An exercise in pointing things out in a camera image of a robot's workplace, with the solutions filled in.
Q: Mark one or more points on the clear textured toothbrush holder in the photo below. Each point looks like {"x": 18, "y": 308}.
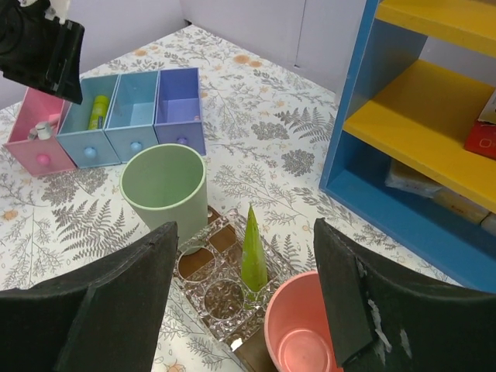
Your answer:
{"x": 208, "y": 271}

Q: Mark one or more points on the purple drawer box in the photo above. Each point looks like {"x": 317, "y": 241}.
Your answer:
{"x": 178, "y": 102}

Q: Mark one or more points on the blue wooden shelf unit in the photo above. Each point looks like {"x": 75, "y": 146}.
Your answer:
{"x": 396, "y": 106}

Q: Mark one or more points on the pink plastic cup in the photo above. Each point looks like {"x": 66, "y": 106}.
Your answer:
{"x": 296, "y": 328}

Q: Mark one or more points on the light blue drawer box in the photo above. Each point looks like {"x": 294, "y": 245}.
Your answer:
{"x": 130, "y": 127}

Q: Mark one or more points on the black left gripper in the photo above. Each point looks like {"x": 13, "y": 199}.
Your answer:
{"x": 41, "y": 48}

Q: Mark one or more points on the oval wooden tray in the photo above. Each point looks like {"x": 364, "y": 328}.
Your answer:
{"x": 252, "y": 356}

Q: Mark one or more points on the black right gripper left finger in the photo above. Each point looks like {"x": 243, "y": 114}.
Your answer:
{"x": 104, "y": 316}

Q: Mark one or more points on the pink white toothbrush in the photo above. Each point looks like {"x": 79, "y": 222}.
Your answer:
{"x": 43, "y": 130}

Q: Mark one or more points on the lime green toothpaste tube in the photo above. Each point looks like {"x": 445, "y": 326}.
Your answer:
{"x": 98, "y": 113}
{"x": 254, "y": 266}

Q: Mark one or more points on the red small box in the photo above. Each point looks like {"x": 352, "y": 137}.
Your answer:
{"x": 481, "y": 139}

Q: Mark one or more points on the green plastic cup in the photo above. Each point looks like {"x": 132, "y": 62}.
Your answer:
{"x": 167, "y": 183}

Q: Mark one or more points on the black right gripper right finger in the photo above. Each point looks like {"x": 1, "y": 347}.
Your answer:
{"x": 383, "y": 316}

